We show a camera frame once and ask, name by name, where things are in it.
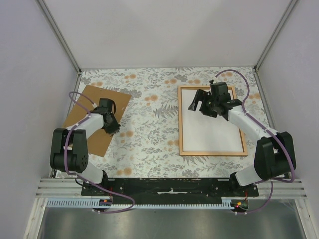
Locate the aluminium corner post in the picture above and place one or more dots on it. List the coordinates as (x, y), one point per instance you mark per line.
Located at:
(58, 34)
(281, 23)

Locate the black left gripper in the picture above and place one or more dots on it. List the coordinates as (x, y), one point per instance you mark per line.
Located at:
(116, 127)

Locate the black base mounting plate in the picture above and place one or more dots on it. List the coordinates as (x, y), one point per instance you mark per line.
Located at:
(178, 191)

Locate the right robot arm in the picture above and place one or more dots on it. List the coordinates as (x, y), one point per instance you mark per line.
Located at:
(274, 155)

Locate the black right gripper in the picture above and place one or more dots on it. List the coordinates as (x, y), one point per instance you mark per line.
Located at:
(202, 96)

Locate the floral patterned table mat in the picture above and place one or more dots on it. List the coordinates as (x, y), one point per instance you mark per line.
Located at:
(147, 144)

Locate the aluminium rail frame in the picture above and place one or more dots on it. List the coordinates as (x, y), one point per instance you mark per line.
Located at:
(67, 192)

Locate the right aluminium corner post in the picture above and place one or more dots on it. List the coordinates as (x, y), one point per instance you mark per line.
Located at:
(281, 23)

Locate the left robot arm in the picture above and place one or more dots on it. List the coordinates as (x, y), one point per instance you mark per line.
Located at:
(69, 150)

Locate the left aluminium corner post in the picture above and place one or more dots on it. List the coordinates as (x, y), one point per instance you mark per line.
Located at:
(58, 34)

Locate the wooden picture frame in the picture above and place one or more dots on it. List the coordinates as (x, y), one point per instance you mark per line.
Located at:
(180, 124)

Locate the building photo print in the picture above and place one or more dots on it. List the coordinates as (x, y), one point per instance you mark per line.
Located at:
(209, 134)

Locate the brown cardboard backing board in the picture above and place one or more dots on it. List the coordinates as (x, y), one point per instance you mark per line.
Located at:
(99, 142)

